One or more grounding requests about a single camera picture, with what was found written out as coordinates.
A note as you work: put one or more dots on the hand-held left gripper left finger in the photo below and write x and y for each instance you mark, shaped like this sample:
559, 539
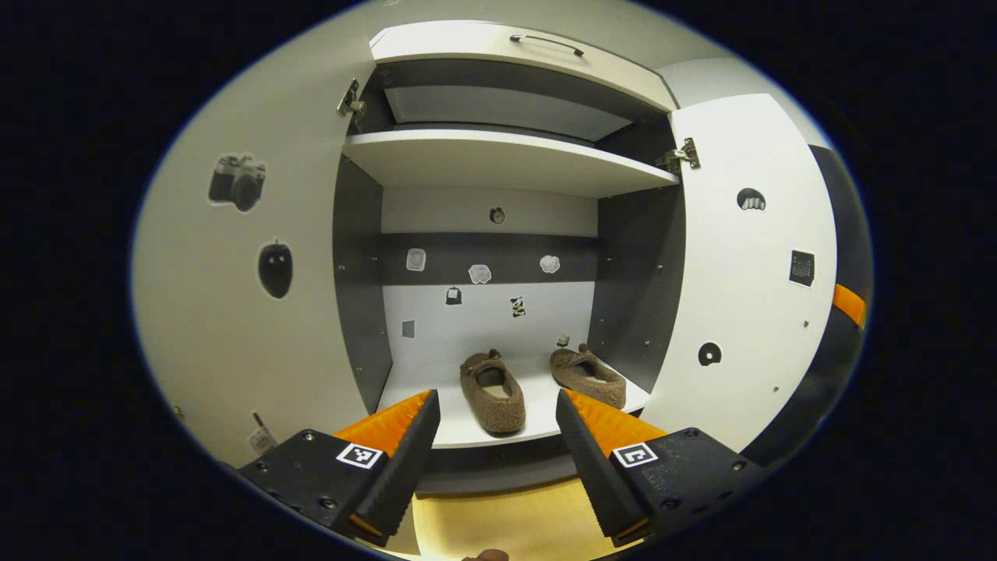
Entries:
405, 467

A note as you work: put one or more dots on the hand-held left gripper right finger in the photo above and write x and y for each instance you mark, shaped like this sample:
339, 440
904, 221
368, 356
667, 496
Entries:
592, 467

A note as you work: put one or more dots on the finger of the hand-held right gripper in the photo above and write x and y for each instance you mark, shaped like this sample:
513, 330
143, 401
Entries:
849, 305

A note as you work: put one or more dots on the brown fuzzy shoe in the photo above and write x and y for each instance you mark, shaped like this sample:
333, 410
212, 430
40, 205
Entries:
592, 382
492, 401

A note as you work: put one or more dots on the white shoe cabinet door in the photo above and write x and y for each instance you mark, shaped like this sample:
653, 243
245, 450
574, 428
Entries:
226, 358
732, 296

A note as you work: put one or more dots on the white and grey shoe cabinet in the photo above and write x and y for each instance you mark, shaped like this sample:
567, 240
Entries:
358, 312

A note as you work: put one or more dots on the silver door hinge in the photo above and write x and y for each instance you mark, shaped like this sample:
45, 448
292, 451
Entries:
681, 156
350, 100

